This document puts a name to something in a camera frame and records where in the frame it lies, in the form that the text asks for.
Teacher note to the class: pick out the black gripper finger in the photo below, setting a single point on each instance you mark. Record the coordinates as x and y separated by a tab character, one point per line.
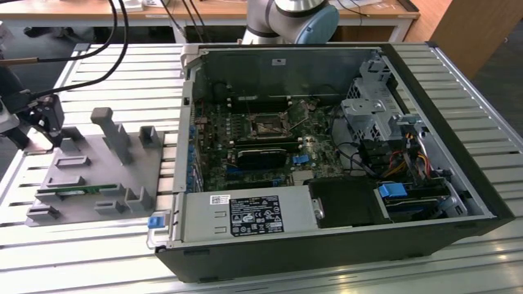
18	137
53	119

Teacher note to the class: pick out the CPU socket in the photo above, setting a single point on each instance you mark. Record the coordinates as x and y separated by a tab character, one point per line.
268	126

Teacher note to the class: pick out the expansion slot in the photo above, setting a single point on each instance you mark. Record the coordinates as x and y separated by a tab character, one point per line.
254	184

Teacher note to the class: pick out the grey parts rack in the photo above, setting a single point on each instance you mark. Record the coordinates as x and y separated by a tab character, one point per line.
102	171

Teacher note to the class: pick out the green RAM stick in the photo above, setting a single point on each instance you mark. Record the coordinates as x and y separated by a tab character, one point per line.
74	190

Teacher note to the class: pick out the wooden desk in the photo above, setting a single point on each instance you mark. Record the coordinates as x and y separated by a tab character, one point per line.
62	12

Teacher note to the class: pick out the blue case latch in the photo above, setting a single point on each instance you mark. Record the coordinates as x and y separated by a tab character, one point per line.
157	222

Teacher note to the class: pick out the white box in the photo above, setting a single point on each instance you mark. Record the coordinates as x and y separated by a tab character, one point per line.
137	4

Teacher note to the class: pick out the white barcode sticker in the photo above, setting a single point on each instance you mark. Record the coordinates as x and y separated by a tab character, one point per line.
220	198

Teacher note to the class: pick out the grey power supply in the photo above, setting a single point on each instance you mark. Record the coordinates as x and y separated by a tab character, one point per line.
201	220

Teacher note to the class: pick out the black graphics card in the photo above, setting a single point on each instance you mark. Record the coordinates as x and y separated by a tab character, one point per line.
262	157

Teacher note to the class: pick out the small white case sticker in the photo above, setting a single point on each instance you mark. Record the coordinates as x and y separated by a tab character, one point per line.
280	62

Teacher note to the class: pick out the black rating label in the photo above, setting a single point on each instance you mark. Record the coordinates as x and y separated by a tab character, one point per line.
256	216

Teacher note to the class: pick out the metal locking lever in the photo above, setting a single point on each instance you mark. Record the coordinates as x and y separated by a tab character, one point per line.
301	123

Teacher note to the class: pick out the blue board connector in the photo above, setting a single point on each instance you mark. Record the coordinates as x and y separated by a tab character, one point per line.
301	160

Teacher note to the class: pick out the silver chipset heatsink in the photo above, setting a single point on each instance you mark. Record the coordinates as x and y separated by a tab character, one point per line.
302	177

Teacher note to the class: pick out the green motherboard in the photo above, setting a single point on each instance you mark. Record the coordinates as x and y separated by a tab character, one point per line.
320	144

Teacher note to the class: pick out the black plastic shroud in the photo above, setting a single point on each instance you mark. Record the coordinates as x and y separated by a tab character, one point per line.
348	202

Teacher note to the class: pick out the metal disk bay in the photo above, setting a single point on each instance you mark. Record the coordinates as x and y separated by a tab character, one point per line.
368	110

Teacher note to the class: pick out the black open PC case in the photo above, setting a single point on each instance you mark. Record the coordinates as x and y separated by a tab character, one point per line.
328	260

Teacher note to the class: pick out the hard disk in blue carrier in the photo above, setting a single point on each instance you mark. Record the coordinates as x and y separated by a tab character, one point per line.
393	191

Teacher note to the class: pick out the wooden cabinet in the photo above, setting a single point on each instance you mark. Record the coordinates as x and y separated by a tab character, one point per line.
470	30

